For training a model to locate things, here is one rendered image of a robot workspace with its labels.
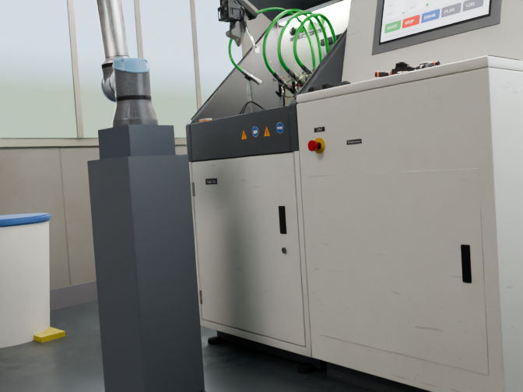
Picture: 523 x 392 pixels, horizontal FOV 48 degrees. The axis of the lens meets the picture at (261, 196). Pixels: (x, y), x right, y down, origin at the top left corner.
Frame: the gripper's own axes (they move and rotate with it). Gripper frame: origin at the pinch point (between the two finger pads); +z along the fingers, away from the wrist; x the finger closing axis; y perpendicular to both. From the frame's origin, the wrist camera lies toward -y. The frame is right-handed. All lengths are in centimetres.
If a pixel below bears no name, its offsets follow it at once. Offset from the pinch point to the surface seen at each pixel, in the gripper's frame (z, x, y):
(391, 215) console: 66, 72, 5
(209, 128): 31.4, -17.3, 5.1
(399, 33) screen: 8, 60, -21
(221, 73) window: -26, -177, -122
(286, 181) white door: 55, 27, 5
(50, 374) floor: 123, -46, 68
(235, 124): 31.7, 0.0, 5.1
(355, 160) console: 49, 59, 5
